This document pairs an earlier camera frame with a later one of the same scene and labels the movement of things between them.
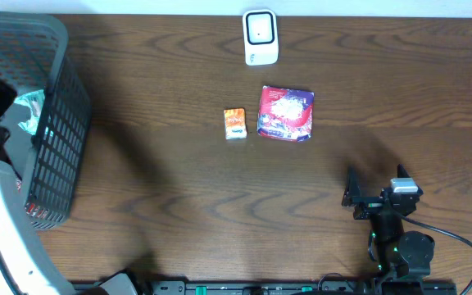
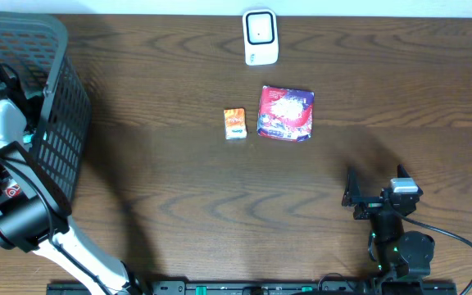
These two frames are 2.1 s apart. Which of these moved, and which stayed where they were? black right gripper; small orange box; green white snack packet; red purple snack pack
Moved: green white snack packet
Stayed: black right gripper; red purple snack pack; small orange box
